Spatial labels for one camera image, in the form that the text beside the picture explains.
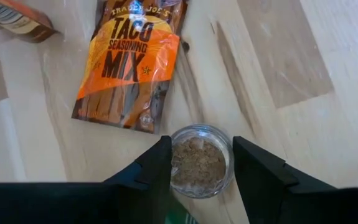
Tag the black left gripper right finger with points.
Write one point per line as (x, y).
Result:
(278, 196)

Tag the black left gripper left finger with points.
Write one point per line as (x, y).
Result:
(129, 199)

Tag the orange taco seasoning packet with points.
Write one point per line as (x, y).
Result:
(129, 77)
(16, 21)

